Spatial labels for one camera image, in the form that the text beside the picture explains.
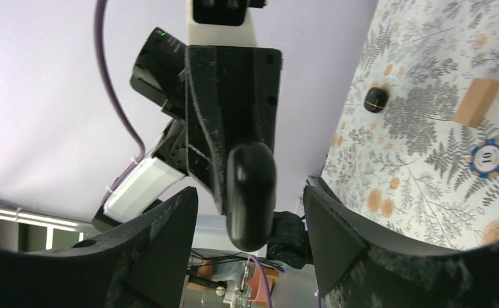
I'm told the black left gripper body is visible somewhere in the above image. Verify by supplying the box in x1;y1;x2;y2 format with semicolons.
184;44;284;146

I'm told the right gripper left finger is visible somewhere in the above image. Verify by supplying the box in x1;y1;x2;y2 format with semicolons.
0;187;198;307

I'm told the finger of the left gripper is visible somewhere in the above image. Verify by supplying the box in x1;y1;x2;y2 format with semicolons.
185;46;232;215
249;101;277;153

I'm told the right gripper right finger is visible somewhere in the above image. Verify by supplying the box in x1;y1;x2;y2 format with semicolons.
303;185;499;307

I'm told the black earbud charging case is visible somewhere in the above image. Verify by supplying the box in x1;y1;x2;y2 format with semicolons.
226;142;277;252

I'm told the small black oval object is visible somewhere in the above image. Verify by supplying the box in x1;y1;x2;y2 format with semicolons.
363;87;389;114

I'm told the floral table mat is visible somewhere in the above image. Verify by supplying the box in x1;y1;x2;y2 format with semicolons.
321;1;499;250

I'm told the blue poker chip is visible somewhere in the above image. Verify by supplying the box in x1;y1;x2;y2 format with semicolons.
468;139;499;179

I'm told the small wooden block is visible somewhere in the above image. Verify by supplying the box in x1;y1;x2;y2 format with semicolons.
453;78;499;128

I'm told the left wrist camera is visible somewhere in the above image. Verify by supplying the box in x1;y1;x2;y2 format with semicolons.
186;0;267;47

